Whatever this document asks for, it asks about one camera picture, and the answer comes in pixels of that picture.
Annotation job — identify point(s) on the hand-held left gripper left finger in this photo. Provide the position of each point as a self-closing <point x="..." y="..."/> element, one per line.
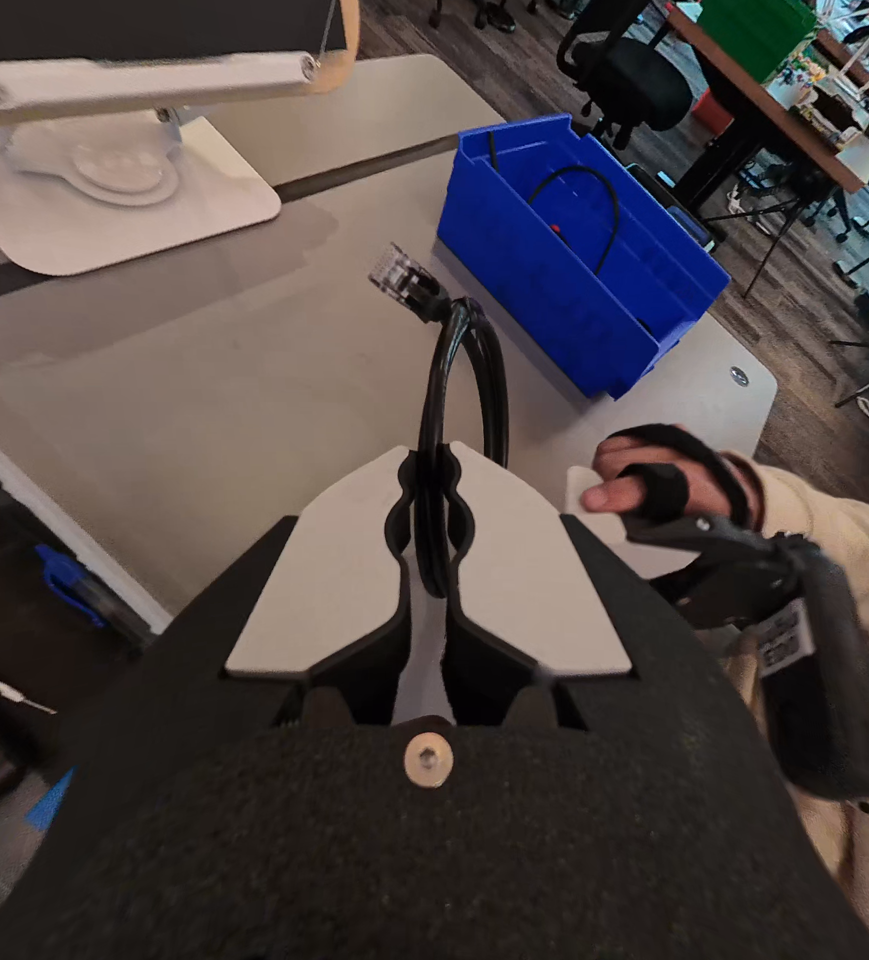
<point x="307" y="585"/>

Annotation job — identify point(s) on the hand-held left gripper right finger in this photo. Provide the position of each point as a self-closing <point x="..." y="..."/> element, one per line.
<point x="539" y="585"/>

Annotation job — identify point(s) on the blue plastic bin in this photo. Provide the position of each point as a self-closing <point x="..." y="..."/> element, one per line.
<point x="554" y="315"/>

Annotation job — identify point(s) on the person's right forearm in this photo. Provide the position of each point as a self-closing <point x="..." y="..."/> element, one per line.
<point x="854" y="540"/>

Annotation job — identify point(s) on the grey desk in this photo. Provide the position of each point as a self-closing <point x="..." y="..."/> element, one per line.
<point x="374" y="105"/>
<point x="179" y="390"/>

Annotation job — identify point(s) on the person's right hand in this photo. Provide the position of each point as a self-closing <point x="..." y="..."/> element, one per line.
<point x="652" y="454"/>

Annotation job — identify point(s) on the blue clip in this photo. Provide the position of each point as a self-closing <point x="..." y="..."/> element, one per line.
<point x="67" y="585"/>

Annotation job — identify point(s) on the thin white stick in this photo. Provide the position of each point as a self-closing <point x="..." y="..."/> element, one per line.
<point x="5" y="686"/>

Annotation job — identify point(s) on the blue tape piece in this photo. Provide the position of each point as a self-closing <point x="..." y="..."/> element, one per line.
<point x="48" y="806"/>

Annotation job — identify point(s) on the white monitor stand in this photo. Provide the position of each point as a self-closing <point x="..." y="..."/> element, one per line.
<point x="142" y="202"/>

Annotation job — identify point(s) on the red box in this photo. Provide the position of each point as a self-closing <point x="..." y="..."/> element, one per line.
<point x="712" y="112"/>

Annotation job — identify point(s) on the black office chair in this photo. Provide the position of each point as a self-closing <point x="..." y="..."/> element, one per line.
<point x="637" y="82"/>

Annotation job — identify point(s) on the wooden table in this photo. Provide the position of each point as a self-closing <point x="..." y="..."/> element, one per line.
<point x="764" y="105"/>

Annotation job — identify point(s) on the wood-framed black screen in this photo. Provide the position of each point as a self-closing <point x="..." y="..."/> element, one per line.
<point x="142" y="22"/>

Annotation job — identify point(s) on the green plastic bin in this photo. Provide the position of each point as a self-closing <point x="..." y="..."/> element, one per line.
<point x="749" y="30"/>

